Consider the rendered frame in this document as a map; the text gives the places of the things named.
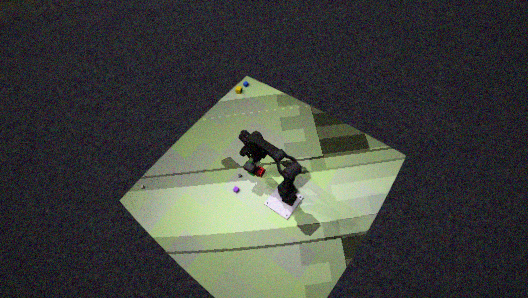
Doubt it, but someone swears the red block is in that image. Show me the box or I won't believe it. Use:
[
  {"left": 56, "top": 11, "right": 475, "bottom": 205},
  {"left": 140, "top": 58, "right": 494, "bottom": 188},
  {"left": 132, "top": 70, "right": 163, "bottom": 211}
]
[{"left": 255, "top": 166, "right": 265, "bottom": 177}]

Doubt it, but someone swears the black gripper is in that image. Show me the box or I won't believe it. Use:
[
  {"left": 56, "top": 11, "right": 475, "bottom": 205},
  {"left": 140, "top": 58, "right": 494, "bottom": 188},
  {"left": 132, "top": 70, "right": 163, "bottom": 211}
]
[{"left": 243, "top": 150, "right": 267, "bottom": 174}]

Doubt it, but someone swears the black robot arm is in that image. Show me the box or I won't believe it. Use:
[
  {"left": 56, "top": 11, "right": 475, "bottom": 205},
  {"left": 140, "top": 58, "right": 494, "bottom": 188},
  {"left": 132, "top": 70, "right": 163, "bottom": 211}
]
[{"left": 238, "top": 130, "right": 302, "bottom": 206}]

